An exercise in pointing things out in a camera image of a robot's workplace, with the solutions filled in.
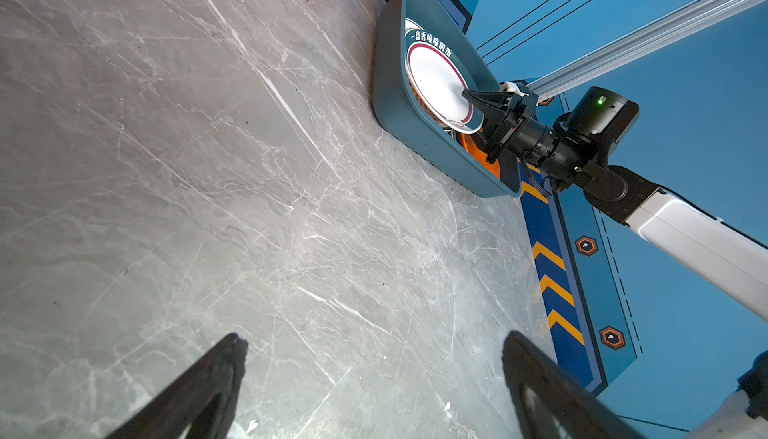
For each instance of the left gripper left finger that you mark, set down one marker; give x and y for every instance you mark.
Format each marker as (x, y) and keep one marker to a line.
(200, 403)

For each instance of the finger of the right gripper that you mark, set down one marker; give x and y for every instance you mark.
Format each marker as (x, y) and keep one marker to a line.
(497, 103)

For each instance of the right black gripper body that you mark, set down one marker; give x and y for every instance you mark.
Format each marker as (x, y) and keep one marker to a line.
(575, 149)

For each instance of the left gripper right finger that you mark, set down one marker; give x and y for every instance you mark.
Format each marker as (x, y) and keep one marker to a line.
(548, 402)

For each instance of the white plate dark green rim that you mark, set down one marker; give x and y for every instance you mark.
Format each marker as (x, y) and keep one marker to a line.
(441, 82)

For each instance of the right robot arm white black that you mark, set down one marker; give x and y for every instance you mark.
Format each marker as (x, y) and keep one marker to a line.
(724, 256)

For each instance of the teal plastic bin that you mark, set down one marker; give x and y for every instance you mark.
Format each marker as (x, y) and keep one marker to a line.
(423, 62)

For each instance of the right aluminium corner post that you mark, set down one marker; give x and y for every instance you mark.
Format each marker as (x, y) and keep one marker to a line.
(664, 31)

